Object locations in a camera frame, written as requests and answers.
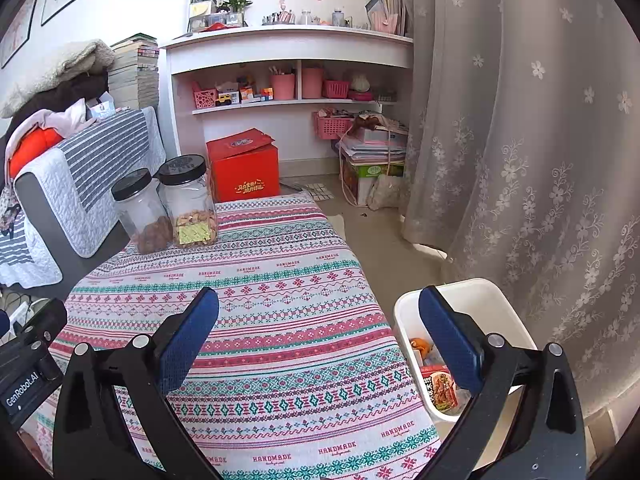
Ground orange cushion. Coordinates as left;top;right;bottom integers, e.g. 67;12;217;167
9;127;65;179

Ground white bookshelf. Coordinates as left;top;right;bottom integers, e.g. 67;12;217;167
159;0;416;162

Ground dark brown blanket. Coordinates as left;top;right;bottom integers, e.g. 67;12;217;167
30;72;109;112

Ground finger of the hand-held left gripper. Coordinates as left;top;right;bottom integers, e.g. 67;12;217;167
10;297;68;348

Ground red cardboard box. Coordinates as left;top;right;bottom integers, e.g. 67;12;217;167
206;128;281;204

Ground white plastic bin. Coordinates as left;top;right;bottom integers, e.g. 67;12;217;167
393;278;539;424

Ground beige cloth bag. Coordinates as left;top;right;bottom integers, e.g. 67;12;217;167
367;174;404;211

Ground grey sofa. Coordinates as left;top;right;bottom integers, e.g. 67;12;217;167
0;107;169;289

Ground red snack packet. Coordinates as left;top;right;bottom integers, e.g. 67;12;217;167
420;364;459;412

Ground large pink basket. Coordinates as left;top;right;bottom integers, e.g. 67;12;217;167
313;111;354;140

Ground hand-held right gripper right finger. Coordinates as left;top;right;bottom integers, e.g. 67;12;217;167
419;285;587;480

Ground striped grey quilted sofa cover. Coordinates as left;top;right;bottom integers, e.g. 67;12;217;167
0;107;167;289

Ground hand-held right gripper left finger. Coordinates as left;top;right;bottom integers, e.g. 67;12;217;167
52;287;221;480

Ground pink pen cup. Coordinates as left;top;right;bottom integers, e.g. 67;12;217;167
271;72;296;101

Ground upright books and folders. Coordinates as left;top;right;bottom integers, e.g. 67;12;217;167
365;0;409;36

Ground floral garment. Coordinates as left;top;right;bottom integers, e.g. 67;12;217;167
0;185;21;234

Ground clear jar with crackers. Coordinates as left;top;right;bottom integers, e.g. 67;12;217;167
157;154;220;249

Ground grey floral curtain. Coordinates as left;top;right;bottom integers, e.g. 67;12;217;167
400;0;640;422

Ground stack of books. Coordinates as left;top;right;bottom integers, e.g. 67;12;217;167
107;34;160;111

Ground cream fleece blanket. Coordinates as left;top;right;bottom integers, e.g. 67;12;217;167
0;39;116;119

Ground colourful puzzle cubes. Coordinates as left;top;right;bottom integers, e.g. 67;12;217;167
239;85;276;104

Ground pile of papers and boxes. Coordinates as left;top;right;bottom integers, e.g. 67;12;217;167
336;115;409;206

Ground patterned striped tablecloth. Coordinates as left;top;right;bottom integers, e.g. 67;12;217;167
34;195;444;480

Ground clear jar with brown snacks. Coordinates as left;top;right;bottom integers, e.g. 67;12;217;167
111;167;174;255

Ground large framed wall picture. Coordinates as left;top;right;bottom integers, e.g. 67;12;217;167
0;0;44;69

